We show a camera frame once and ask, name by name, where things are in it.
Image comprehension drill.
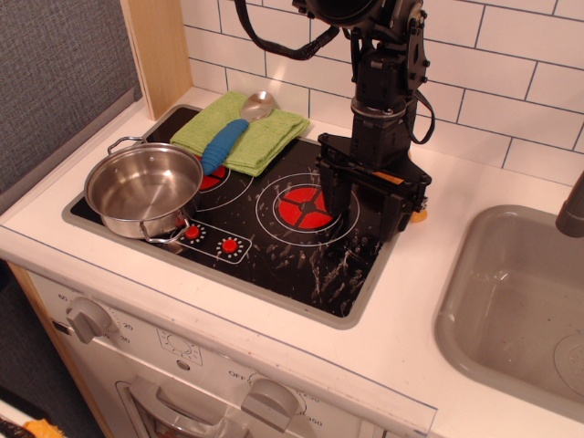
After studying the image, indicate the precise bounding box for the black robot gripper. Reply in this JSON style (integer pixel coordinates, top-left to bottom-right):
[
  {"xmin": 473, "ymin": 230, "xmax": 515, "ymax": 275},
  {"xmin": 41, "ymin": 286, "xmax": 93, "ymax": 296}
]
[{"xmin": 318, "ymin": 102, "xmax": 433, "ymax": 242}]

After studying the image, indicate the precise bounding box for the orange plastic chicken drumstick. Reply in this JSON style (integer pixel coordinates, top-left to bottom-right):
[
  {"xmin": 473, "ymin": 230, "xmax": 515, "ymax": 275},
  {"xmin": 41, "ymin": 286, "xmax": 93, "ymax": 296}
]
[{"xmin": 410, "ymin": 210, "xmax": 428, "ymax": 224}]

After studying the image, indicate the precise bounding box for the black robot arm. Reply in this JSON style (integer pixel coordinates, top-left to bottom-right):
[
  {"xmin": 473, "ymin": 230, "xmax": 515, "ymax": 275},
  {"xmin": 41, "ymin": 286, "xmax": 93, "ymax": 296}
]
[{"xmin": 293, "ymin": 1, "xmax": 434, "ymax": 242}]

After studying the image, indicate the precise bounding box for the stainless steel pot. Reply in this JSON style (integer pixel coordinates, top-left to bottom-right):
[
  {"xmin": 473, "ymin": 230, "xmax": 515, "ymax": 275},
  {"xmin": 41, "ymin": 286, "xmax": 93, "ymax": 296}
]
[{"xmin": 84, "ymin": 137, "xmax": 203, "ymax": 245}]

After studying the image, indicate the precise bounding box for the black toy stovetop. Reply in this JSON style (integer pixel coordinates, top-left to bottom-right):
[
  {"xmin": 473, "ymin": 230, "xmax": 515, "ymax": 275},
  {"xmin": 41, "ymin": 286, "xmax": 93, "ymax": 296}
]
[{"xmin": 61, "ymin": 104, "xmax": 426, "ymax": 330}]

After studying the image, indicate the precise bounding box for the green folded cloth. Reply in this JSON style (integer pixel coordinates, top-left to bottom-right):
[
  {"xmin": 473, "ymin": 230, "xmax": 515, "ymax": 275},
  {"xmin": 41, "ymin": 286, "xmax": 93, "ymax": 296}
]
[{"xmin": 171, "ymin": 91, "xmax": 309, "ymax": 177}]

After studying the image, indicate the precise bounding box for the red stove knob right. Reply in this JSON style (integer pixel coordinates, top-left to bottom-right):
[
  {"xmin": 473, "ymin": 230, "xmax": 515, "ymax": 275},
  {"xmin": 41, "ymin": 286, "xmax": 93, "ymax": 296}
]
[{"xmin": 219, "ymin": 238, "xmax": 239, "ymax": 255}]

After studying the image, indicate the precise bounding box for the red stove knob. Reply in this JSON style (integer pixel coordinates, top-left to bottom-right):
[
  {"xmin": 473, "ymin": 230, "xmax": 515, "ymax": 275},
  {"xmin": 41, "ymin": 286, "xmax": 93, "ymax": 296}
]
[
  {"xmin": 183, "ymin": 225, "xmax": 201, "ymax": 240},
  {"xmin": 219, "ymin": 238, "xmax": 239, "ymax": 255}
]

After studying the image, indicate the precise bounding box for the red stove knob left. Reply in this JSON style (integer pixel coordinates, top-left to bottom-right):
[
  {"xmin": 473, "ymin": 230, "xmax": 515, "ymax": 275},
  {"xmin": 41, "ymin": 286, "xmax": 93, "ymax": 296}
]
[{"xmin": 183, "ymin": 225, "xmax": 201, "ymax": 240}]

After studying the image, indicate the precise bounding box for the grey plastic sink basin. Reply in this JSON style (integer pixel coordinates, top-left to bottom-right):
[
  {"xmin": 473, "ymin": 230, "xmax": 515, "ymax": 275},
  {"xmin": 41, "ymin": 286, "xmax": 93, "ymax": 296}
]
[{"xmin": 435, "ymin": 205, "xmax": 583, "ymax": 422}]

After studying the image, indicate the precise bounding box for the grey faucet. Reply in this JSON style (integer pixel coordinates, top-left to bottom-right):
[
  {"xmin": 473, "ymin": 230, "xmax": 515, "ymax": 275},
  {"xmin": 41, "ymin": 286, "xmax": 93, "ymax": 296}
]
[{"xmin": 556, "ymin": 172, "xmax": 584, "ymax": 238}]

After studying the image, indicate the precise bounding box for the grey oven temperature knob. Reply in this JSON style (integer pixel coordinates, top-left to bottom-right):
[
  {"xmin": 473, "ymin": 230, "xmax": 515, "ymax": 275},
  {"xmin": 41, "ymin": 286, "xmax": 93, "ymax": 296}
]
[{"xmin": 241, "ymin": 379, "xmax": 300, "ymax": 432}]

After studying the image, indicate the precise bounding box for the grey timer knob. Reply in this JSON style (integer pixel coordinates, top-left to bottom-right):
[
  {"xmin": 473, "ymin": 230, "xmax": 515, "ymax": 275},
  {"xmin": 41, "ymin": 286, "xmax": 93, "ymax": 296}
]
[{"xmin": 66, "ymin": 297, "xmax": 112, "ymax": 344}]

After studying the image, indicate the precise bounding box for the orange object bottom left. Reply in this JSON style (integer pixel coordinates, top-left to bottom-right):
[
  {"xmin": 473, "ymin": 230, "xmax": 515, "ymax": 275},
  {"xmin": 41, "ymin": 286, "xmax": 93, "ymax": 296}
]
[{"xmin": 23, "ymin": 419, "xmax": 65, "ymax": 438}]

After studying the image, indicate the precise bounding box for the blue handled metal spoon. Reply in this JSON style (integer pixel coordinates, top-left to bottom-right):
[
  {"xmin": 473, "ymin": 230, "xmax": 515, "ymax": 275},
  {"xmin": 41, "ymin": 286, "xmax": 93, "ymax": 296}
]
[{"xmin": 201, "ymin": 91, "xmax": 274, "ymax": 175}]

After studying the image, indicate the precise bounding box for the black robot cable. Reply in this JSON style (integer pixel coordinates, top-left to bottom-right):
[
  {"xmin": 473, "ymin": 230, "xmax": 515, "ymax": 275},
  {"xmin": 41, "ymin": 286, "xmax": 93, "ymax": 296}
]
[{"xmin": 232, "ymin": 0, "xmax": 437, "ymax": 146}]

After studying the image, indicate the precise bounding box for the grey oven door handle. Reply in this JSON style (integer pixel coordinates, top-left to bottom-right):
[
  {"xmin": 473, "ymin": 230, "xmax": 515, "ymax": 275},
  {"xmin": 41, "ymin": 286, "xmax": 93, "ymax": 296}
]
[{"xmin": 128, "ymin": 377, "xmax": 252, "ymax": 437}]

